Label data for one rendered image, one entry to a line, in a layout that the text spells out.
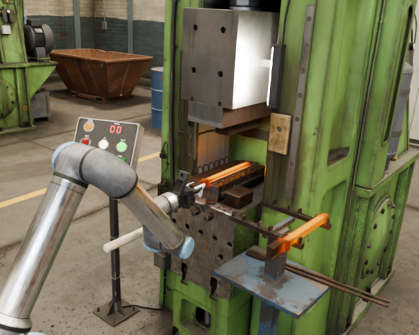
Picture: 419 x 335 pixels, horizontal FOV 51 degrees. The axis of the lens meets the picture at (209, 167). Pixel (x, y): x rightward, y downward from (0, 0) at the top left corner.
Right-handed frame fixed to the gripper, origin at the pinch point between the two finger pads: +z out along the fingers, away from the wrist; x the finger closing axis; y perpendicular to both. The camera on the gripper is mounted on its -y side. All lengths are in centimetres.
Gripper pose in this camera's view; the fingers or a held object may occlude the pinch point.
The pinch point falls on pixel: (201, 183)
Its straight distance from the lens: 204.1
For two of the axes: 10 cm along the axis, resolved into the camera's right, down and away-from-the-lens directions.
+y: -0.2, 9.3, 3.7
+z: 6.3, -2.8, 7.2
